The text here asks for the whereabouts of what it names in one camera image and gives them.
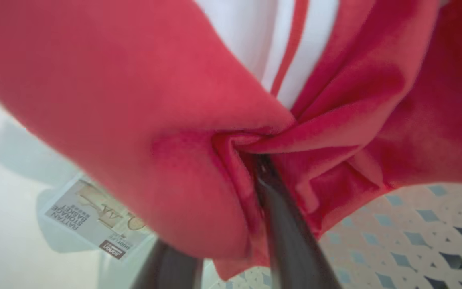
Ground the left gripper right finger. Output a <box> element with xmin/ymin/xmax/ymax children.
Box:
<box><xmin>253</xmin><ymin>155</ymin><xmax>343</xmax><ymax>289</ymax></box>

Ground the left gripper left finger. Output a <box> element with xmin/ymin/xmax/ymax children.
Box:
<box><xmin>130</xmin><ymin>239</ymin><xmax>204</xmax><ymax>289</ymax></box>

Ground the red and white garment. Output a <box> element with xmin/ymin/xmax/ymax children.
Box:
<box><xmin>0</xmin><ymin>0</ymin><xmax>462</xmax><ymax>281</ymax></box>

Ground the paper product label sticker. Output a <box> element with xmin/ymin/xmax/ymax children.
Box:
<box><xmin>38</xmin><ymin>175</ymin><xmax>155</xmax><ymax>261</ymax></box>

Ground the cream perforated laundry basket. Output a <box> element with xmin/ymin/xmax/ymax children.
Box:
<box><xmin>0</xmin><ymin>80</ymin><xmax>462</xmax><ymax>289</ymax></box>

